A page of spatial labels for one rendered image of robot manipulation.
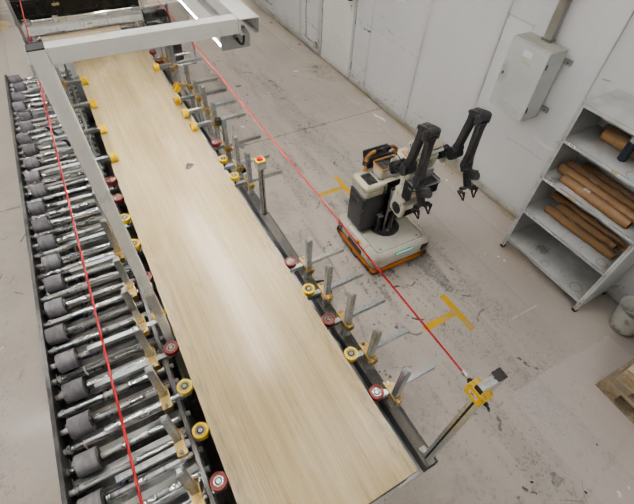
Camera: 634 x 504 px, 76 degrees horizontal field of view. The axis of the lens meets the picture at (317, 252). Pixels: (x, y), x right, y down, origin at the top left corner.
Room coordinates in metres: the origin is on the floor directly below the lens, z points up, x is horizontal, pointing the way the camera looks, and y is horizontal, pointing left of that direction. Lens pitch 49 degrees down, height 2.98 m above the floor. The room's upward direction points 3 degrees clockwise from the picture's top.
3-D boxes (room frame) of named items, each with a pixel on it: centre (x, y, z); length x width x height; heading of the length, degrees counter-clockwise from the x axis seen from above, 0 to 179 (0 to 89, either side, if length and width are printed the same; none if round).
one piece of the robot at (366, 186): (2.82, -0.56, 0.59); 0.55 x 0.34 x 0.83; 121
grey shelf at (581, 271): (2.57, -2.26, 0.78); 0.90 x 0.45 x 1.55; 32
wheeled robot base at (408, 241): (2.74, -0.61, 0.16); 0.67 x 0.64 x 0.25; 31
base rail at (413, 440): (2.76, 0.68, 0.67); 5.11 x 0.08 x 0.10; 32
